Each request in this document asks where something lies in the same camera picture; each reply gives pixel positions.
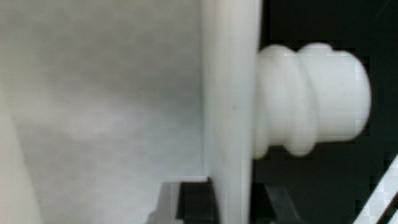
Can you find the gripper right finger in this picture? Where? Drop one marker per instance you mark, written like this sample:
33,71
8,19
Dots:
275,210

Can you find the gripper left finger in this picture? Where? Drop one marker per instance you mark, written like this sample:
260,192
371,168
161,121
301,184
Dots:
186,203

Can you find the white cabinet body box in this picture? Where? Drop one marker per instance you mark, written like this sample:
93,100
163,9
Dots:
156,88

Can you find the white L-shaped fence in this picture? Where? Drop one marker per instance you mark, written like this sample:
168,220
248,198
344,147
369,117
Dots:
383,196

